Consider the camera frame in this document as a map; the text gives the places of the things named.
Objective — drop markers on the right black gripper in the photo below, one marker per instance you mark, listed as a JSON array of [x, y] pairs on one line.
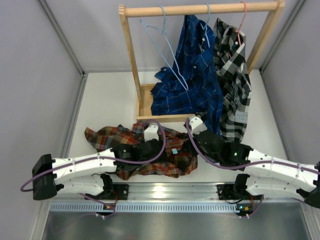
[[194, 136]]

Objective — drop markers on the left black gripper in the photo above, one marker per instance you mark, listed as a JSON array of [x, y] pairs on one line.
[[161, 140]]

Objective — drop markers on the red brown plaid shirt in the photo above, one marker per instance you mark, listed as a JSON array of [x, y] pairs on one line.
[[176, 160]]

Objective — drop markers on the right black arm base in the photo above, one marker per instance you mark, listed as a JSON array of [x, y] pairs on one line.
[[237, 194]]

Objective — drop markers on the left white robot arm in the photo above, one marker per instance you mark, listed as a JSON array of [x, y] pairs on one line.
[[90, 174]]

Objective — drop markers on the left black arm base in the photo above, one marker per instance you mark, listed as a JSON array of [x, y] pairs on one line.
[[110, 195]]

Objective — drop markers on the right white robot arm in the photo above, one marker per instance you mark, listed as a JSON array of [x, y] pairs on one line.
[[260, 174]]

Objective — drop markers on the blue plaid shirt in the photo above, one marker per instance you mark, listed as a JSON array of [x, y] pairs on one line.
[[191, 85]]

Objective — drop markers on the black white plaid shirt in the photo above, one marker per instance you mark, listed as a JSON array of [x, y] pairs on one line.
[[233, 78]]

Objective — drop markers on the blue hanger with shirt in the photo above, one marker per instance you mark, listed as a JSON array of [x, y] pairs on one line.
[[205, 28]]

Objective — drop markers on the wooden clothes rack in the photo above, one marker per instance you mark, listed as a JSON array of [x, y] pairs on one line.
[[144, 98]]

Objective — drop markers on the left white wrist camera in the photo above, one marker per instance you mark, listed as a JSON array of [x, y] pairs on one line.
[[151, 132]]

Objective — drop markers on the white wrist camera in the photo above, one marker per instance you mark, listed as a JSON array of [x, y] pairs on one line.
[[196, 125], [151, 132]]

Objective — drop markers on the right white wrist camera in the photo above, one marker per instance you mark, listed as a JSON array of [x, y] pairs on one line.
[[196, 125]]

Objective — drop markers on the aluminium mounting rail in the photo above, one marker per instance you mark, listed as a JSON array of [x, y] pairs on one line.
[[161, 198]]

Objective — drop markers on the pink wire hanger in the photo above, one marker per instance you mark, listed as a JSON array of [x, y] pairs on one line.
[[238, 30]]

